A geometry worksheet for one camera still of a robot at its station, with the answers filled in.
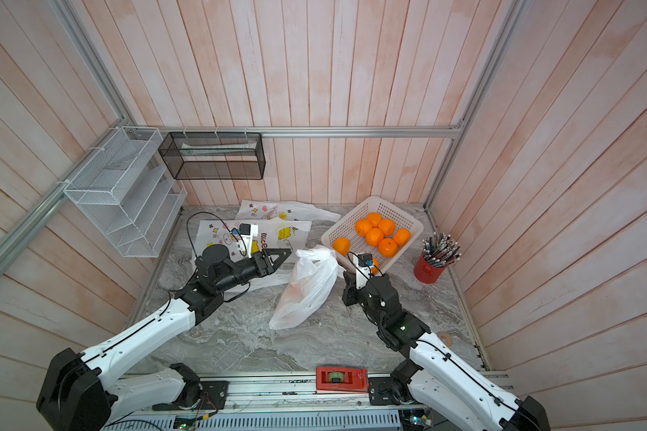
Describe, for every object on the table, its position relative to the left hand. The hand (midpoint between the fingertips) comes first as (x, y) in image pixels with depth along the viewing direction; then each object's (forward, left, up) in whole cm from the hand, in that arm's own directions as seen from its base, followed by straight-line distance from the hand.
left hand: (288, 257), depth 72 cm
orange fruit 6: (+19, -35, -21) cm, 45 cm away
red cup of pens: (+9, -48, -10) cm, 50 cm away
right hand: (0, -16, -8) cm, 18 cm away
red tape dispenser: (-26, -15, -21) cm, 36 cm away
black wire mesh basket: (+50, +34, -2) cm, 60 cm away
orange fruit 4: (+24, -30, -20) cm, 43 cm away
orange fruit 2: (+29, -36, -20) cm, 50 cm away
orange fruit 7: (+19, -17, -20) cm, 32 cm away
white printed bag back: (+42, +20, -25) cm, 53 cm away
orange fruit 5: (+23, -40, -19) cm, 50 cm away
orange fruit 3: (+28, -26, -19) cm, 43 cm away
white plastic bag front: (-2, -8, -4) cm, 9 cm away
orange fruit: (+35, -32, -22) cm, 52 cm away
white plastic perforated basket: (+28, -20, -21) cm, 40 cm away
